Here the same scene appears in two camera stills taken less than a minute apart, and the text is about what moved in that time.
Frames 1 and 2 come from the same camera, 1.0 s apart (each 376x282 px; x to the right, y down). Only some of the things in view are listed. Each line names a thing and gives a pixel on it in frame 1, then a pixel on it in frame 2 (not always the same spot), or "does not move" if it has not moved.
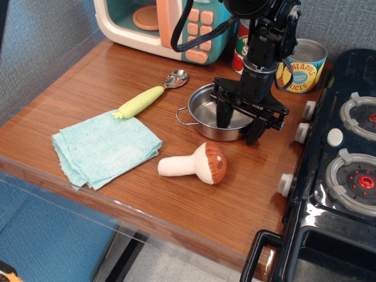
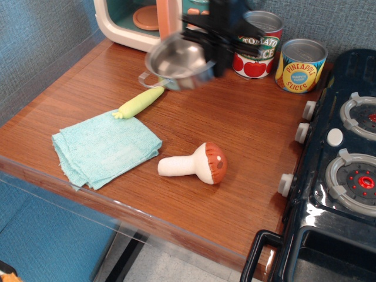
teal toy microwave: (148, 26) does not move
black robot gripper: (254, 94) → (225, 32)
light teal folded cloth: (96, 151) does not move
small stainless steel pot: (202, 110) → (178, 61)
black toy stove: (329, 225) does not move
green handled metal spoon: (174, 79) does not move
